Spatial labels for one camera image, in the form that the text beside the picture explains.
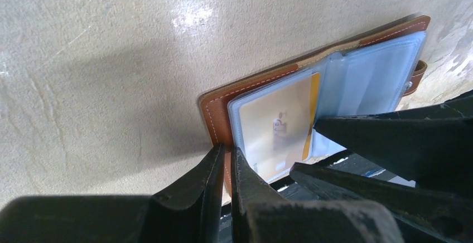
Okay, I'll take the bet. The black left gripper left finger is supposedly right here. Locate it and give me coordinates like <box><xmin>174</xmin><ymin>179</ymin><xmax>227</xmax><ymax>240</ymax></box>
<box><xmin>1</xmin><ymin>145</ymin><xmax>225</xmax><ymax>242</ymax></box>

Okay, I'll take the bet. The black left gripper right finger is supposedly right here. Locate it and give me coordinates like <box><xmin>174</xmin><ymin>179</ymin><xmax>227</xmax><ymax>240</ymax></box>
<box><xmin>231</xmin><ymin>147</ymin><xmax>404</xmax><ymax>242</ymax></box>

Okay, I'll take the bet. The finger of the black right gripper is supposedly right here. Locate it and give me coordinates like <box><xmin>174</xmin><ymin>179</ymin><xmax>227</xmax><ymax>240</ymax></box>
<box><xmin>289</xmin><ymin>163</ymin><xmax>472</xmax><ymax>242</ymax></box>
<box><xmin>314</xmin><ymin>91</ymin><xmax>472</xmax><ymax>198</ymax></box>

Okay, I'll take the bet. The brown leather card holder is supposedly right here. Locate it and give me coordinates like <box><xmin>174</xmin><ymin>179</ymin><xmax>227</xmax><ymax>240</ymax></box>
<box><xmin>199</xmin><ymin>15</ymin><xmax>431</xmax><ymax>191</ymax></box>

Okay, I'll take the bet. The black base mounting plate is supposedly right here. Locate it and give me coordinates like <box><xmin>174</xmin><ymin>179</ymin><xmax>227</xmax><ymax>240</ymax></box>
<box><xmin>230</xmin><ymin>148</ymin><xmax>422</xmax><ymax>242</ymax></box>

